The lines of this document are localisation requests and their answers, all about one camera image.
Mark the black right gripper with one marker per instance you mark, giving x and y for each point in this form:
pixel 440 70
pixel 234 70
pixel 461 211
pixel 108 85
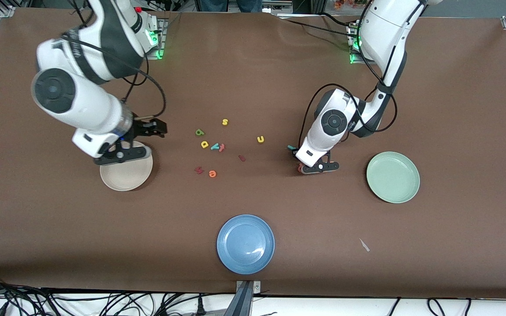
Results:
pixel 142 127

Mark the yellow foam letter d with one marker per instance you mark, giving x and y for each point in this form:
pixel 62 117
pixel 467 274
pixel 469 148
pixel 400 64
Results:
pixel 203 145

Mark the teal foam letter y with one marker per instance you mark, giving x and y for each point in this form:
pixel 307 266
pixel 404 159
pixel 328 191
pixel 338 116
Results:
pixel 215 147

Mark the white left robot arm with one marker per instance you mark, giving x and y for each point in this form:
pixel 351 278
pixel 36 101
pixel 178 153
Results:
pixel 332 123

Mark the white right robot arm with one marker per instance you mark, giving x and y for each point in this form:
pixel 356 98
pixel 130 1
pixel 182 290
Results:
pixel 81 101

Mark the beige brown plate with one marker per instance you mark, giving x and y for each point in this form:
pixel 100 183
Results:
pixel 125 177

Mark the dark red foam letter z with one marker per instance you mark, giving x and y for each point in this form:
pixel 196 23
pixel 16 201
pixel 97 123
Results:
pixel 199 170

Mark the brown paper table cover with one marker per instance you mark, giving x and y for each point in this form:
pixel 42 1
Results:
pixel 279 87

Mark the pale green plate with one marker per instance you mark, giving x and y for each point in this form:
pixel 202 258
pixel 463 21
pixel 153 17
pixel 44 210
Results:
pixel 392 177

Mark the blue plate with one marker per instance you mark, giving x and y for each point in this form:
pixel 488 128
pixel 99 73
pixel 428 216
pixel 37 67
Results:
pixel 245 244

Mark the small white paper scrap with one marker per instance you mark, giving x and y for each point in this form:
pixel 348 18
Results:
pixel 364 245

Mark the person in blue jeans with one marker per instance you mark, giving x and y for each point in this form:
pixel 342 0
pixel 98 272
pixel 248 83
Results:
pixel 231 4

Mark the orange artificial flowers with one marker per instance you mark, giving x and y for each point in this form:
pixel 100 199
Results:
pixel 345 4

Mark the black power plug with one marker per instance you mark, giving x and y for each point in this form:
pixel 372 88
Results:
pixel 200 307

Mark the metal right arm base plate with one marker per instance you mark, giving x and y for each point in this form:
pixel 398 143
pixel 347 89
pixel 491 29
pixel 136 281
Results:
pixel 161 44

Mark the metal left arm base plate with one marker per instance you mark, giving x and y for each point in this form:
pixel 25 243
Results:
pixel 353 60

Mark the grey metal camera mount post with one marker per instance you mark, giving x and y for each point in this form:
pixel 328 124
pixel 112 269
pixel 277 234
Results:
pixel 244 300

